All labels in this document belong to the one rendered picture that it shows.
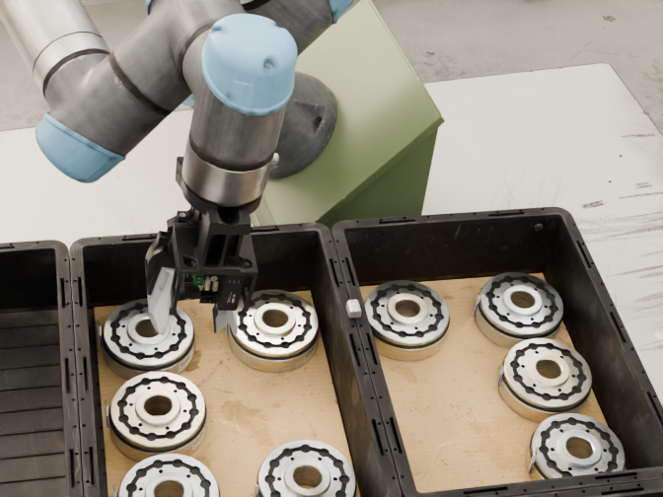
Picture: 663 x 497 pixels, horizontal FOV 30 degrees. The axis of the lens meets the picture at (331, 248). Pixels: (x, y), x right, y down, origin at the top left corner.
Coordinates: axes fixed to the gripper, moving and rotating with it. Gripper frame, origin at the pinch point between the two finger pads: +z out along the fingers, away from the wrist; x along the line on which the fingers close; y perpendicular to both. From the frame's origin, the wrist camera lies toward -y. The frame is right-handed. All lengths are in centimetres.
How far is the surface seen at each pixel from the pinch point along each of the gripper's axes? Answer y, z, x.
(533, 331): -5.7, 8.2, 42.7
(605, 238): -36, 21, 69
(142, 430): 3.1, 14.4, -3.1
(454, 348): -6.9, 12.5, 34.4
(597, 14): -193, 81, 151
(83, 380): 1.2, 8.4, -9.7
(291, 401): -1.3, 15.3, 14.0
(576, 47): -177, 82, 139
